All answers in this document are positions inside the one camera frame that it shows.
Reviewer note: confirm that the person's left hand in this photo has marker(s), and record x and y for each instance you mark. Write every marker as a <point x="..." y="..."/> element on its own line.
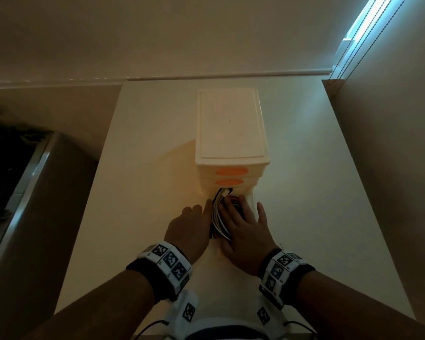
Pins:
<point x="187" y="233"/>

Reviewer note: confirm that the person's left forearm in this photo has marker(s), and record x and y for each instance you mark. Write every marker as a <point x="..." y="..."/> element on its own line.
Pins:
<point x="99" y="308"/>

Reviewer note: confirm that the person's right hand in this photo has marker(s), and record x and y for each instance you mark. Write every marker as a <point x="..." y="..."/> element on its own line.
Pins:
<point x="248" y="240"/>

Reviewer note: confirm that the person's right forearm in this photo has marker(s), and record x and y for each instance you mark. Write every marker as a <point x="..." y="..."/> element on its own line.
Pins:
<point x="357" y="315"/>

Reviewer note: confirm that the bright narrow window strip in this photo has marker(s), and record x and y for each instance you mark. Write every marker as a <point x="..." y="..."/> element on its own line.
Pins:
<point x="364" y="21"/>

